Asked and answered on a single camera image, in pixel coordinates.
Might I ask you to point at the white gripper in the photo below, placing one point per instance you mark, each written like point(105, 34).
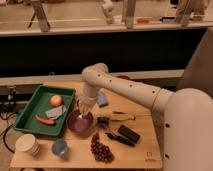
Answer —
point(85, 104)

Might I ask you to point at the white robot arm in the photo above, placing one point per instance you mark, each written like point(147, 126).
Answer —
point(188, 116)

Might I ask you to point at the purple bowl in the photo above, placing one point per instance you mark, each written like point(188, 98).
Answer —
point(79, 126)

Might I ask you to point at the orange red bowl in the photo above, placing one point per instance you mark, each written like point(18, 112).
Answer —
point(124, 77)

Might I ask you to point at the red yellow apple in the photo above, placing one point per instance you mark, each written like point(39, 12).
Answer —
point(56, 100)

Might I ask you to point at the grey cloth piece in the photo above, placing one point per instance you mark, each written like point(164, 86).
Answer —
point(56, 112)

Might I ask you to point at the green plastic tray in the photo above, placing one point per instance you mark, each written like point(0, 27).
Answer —
point(40, 104)

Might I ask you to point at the wooden board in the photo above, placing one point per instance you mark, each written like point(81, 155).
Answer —
point(144, 155)

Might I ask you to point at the blue glass cup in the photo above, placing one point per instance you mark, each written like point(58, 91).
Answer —
point(59, 148)

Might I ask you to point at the bunch of dark grapes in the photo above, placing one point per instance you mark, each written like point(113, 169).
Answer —
point(101, 152)

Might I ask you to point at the black rectangular block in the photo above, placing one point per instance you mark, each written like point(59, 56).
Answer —
point(128, 133)

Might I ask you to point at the white paper cup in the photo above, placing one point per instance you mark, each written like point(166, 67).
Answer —
point(28, 144)

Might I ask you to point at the yellow handled brush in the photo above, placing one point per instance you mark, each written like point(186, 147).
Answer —
point(103, 120)

